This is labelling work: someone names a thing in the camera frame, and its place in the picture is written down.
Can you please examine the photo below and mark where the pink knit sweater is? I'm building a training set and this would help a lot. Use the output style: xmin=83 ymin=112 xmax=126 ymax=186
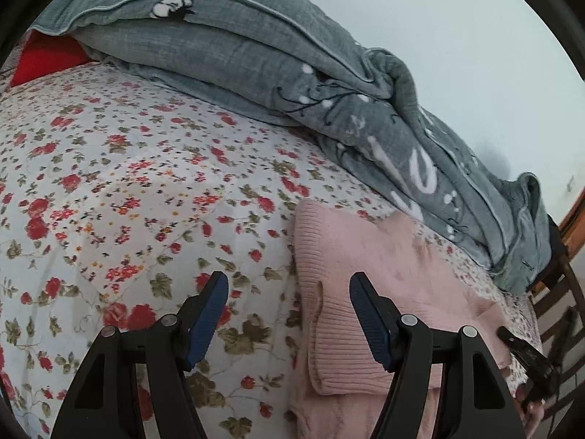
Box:
xmin=291 ymin=201 xmax=512 ymax=438

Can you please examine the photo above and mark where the person's right hand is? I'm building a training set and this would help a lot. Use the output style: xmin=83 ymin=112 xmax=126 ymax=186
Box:
xmin=514 ymin=383 xmax=544 ymax=439

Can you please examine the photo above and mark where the wooden bed footboard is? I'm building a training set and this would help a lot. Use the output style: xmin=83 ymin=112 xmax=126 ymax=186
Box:
xmin=529 ymin=234 xmax=584 ymax=428

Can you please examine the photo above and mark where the wooden door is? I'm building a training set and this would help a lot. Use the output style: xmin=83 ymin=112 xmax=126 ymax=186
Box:
xmin=559 ymin=189 xmax=585 ymax=256

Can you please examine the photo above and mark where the floral bed sheet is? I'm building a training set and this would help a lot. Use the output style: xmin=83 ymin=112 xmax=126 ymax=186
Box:
xmin=0 ymin=60 xmax=546 ymax=439

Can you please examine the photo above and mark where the red pillow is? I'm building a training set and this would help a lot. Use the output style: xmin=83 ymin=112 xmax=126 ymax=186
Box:
xmin=9 ymin=30 xmax=91 ymax=87

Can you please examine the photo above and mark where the grey floral blanket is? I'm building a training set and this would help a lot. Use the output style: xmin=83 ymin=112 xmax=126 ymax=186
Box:
xmin=34 ymin=0 xmax=551 ymax=294

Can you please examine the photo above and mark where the white wall switch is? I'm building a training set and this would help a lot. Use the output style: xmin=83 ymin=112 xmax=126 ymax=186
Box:
xmin=566 ymin=176 xmax=575 ymax=192

